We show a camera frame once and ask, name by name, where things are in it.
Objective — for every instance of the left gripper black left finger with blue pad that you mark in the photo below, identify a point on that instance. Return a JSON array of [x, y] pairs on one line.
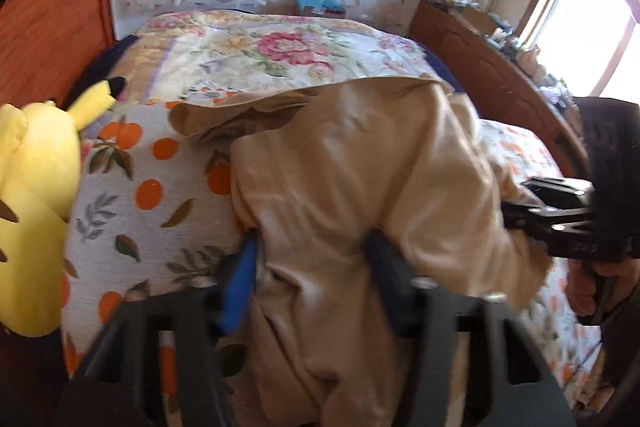
[[155, 361]]

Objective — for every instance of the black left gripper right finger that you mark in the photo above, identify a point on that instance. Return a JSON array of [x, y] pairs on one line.
[[508, 381]]

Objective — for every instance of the beige t-shirt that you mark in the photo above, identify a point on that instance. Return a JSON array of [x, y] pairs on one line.
[[315, 170]]

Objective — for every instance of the person's right hand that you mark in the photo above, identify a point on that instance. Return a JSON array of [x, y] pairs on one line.
[[581, 292]]

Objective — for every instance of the wooden side cabinet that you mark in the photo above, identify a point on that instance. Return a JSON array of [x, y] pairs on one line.
[[497, 87]]

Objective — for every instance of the orange fruit print bedsheet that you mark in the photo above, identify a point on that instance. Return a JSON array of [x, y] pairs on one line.
[[165, 219]]

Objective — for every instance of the cardboard box on cabinet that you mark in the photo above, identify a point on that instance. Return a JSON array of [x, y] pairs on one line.
[[479, 20]]

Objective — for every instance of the yellow pikachu plush toy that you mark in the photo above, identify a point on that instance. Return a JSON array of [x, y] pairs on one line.
[[40, 171]]

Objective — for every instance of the floral quilt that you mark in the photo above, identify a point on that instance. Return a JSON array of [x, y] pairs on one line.
[[204, 57]]

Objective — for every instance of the wooden headboard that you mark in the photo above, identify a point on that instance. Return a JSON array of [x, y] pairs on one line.
[[45, 6]]

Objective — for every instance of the blue plush toy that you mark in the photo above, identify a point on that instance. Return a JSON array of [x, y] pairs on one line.
[[319, 7]]

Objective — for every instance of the window with wooden frame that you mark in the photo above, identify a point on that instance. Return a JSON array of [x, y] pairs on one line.
[[591, 46]]

